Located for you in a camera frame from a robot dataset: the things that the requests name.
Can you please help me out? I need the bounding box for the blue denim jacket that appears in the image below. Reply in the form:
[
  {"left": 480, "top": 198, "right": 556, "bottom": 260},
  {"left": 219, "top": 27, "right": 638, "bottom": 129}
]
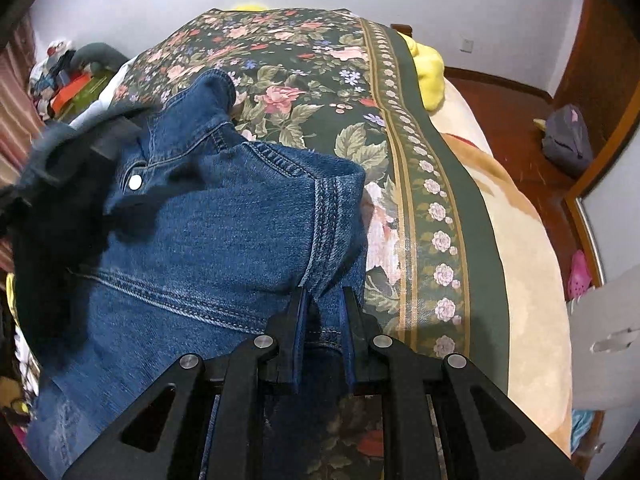
[{"left": 26, "top": 70, "right": 367, "bottom": 479}]

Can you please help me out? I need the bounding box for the pile of clutter clothes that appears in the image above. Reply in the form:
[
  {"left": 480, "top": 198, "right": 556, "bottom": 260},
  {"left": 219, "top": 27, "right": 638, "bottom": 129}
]
[{"left": 27, "top": 39, "right": 79, "bottom": 122}]

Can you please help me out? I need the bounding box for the striped red gold curtain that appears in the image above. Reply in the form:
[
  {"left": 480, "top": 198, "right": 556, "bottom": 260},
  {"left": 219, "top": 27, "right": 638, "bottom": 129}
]
[{"left": 0, "top": 14, "right": 47, "bottom": 271}]

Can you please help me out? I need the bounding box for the white shirt on bed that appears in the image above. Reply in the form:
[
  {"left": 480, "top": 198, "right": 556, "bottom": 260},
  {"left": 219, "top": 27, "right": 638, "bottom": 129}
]
[{"left": 70, "top": 58, "right": 136, "bottom": 129}]

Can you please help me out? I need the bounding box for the orange box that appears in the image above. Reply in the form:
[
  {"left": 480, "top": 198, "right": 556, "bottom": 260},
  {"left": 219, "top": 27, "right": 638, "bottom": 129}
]
[{"left": 49, "top": 73, "right": 92, "bottom": 114}]

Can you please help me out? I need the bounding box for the green storage box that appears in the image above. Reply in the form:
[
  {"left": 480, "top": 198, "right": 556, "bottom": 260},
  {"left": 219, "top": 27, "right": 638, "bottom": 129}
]
[{"left": 56, "top": 70, "right": 115, "bottom": 124}]

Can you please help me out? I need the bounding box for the beige mattress sheet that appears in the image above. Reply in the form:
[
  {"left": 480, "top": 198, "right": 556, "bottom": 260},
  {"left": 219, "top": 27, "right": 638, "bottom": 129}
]
[{"left": 431, "top": 78, "right": 576, "bottom": 452}]

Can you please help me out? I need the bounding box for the grey pillow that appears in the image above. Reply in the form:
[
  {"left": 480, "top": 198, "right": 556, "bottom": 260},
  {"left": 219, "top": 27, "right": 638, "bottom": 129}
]
[{"left": 70, "top": 42, "right": 128, "bottom": 74}]

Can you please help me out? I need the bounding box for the pink slipper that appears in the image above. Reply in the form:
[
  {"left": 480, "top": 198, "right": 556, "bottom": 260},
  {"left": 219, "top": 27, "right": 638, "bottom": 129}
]
[{"left": 567, "top": 249, "right": 592, "bottom": 300}]

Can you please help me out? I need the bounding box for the floral bed cover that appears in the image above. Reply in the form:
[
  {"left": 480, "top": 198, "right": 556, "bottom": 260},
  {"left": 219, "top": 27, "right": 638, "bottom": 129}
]
[{"left": 114, "top": 9, "right": 510, "bottom": 479}]

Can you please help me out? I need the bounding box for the white wardrobe door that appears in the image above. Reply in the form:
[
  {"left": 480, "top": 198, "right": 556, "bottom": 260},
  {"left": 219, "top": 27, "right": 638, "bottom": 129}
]
[{"left": 579, "top": 133, "right": 639, "bottom": 479}]

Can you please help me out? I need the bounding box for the grey backpack on floor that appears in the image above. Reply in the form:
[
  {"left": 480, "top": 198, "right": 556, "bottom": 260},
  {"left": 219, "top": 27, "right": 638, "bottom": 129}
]
[{"left": 541, "top": 104, "right": 593, "bottom": 179}]

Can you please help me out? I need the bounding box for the yellow blanket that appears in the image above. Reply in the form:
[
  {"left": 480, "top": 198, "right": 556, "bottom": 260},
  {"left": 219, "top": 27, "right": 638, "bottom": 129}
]
[{"left": 229, "top": 1, "right": 446, "bottom": 114}]

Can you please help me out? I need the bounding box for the wooden door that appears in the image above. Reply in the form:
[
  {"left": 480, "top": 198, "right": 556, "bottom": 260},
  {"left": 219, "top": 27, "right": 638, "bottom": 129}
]
[{"left": 552, "top": 0, "right": 640, "bottom": 201}]

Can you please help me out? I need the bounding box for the wall power socket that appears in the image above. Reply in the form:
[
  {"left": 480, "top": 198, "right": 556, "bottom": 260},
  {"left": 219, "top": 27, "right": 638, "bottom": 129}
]
[{"left": 460, "top": 39, "right": 474, "bottom": 53}]

